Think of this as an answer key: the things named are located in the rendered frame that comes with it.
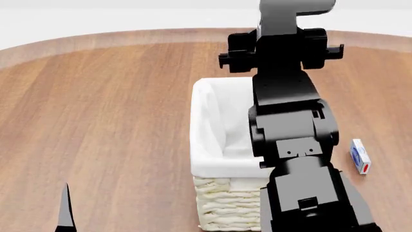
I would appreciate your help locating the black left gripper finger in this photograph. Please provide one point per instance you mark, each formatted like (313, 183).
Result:
(66, 217)

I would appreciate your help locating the wicker basket with white liner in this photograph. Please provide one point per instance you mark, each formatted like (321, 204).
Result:
(222, 135)

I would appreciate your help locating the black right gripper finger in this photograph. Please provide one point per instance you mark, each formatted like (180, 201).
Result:
(317, 48)
(241, 53)

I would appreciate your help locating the grey gripper camera mount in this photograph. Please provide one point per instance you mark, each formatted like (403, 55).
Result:
(280, 17)

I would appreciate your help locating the small white blue box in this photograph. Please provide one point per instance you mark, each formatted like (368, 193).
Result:
(360, 154)

